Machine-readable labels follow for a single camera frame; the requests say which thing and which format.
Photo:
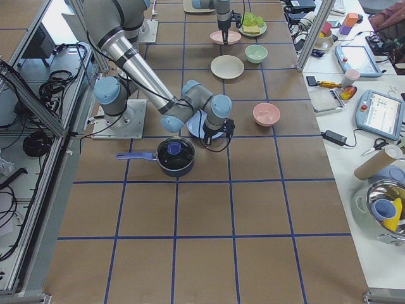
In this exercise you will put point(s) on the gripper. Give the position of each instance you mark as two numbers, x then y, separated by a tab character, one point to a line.
224	28
209	135

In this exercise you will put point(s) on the blue plate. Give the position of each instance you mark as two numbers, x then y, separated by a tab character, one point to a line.
195	124

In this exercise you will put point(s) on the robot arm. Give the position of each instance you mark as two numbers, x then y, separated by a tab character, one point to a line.
220	6
114	27

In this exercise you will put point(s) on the green plate with sandwich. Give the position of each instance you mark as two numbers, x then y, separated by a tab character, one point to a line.
262	31

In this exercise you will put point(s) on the beige plate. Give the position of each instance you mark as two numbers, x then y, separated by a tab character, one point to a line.
227	67

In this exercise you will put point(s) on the bread slice on plate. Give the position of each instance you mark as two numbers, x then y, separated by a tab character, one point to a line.
251	29

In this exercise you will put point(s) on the green lettuce leaf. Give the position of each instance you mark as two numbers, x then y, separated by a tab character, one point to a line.
250	19

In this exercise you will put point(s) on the green bowl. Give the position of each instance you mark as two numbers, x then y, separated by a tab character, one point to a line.
256	53

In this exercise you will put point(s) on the pink bowl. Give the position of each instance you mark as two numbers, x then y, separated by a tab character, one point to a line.
266	114

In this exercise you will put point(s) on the blue pot with lid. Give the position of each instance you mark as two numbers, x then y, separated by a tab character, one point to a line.
174	156

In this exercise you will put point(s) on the black phone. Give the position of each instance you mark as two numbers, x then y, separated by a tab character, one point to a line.
311	80

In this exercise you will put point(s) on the beige bowl with toys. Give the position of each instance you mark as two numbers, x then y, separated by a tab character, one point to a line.
324	41

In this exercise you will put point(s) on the black power adapter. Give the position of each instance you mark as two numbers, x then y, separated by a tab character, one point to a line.
334	137

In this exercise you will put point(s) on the yellow screwdriver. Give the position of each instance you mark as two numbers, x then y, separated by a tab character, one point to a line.
329	85

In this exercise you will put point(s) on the mango fruit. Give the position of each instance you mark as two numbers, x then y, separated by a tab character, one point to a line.
348	92

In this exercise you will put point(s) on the pink cup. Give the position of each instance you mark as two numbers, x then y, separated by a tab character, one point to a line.
351	75

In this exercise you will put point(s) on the teach pendant far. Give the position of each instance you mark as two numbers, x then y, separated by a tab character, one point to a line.
359	58

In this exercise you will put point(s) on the teach pendant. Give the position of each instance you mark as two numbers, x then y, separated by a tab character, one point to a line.
380	114
359	58

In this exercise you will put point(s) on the teach pendant near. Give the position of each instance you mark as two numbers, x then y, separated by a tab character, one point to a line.
380	114

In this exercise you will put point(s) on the scissors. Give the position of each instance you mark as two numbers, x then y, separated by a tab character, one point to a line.
378	145

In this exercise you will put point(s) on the cardboard tube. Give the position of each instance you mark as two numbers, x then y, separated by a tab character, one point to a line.
379	161

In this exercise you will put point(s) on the steel bowl with items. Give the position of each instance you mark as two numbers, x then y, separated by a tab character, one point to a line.
378	210

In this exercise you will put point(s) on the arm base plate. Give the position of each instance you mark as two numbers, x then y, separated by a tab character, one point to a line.
128	126
148	31

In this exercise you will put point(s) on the aluminium frame post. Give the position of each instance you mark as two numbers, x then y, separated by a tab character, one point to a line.
319	21

